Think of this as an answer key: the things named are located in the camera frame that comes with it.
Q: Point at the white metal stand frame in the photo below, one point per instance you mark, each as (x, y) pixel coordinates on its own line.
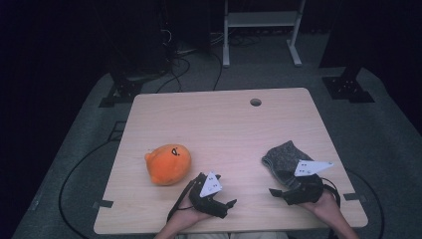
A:
(262, 19)

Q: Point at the person's right hand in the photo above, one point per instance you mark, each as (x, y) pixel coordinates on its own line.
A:
(326, 207)

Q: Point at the orange plush toy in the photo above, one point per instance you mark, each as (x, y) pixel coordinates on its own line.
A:
(169, 166)

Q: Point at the black stand base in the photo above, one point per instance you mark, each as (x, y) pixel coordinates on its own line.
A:
(346, 88)
(127, 89)

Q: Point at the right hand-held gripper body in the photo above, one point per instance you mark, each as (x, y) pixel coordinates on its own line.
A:
(305, 191)

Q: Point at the grey tape piece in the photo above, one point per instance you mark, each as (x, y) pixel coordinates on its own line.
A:
(103, 203)
(354, 197)

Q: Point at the grey cloth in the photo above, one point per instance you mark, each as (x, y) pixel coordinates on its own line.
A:
(282, 156)

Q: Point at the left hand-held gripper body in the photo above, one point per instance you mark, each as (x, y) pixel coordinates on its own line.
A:
(205, 204)

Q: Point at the black floor tape outline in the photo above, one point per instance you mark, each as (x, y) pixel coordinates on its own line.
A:
(111, 136)

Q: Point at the person's left hand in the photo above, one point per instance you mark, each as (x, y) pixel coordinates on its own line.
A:
(185, 217)

